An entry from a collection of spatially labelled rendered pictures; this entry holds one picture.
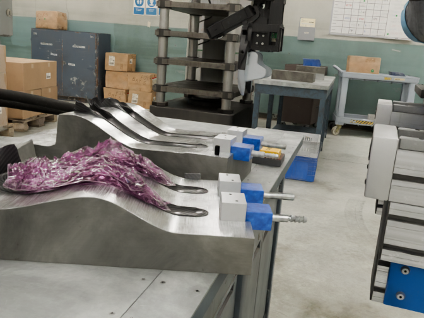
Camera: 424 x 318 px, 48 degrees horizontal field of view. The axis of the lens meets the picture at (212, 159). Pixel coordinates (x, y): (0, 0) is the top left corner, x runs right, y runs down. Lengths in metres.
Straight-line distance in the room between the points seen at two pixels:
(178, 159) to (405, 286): 0.46
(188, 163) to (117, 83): 6.95
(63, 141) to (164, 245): 0.48
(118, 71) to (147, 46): 0.66
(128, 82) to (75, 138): 6.74
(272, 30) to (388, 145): 0.42
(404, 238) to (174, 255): 0.33
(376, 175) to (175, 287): 0.32
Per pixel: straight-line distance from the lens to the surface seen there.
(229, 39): 4.89
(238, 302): 1.22
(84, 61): 7.98
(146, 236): 0.64
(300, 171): 4.18
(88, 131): 1.02
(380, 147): 0.70
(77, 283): 0.63
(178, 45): 7.84
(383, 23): 7.38
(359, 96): 7.39
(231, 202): 0.68
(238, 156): 0.95
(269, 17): 1.04
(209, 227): 0.66
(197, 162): 0.93
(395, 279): 0.80
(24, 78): 5.51
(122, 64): 7.78
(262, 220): 0.70
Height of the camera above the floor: 1.10
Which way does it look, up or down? 14 degrees down
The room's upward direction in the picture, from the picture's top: 5 degrees clockwise
